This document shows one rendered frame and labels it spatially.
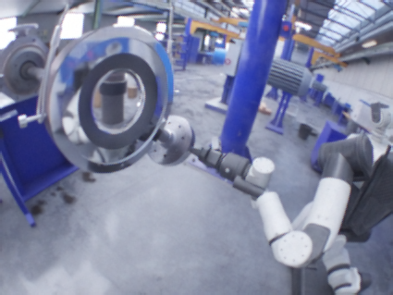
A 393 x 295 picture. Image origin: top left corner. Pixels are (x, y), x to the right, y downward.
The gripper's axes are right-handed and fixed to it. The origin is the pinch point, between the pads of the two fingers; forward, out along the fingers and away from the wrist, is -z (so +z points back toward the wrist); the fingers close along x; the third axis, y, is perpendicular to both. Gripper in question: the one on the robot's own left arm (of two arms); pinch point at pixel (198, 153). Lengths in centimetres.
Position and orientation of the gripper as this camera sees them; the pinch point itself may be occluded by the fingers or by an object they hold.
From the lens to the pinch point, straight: 64.4
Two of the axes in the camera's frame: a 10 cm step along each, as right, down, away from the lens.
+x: 3.4, 3.0, 8.9
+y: 4.4, -8.9, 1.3
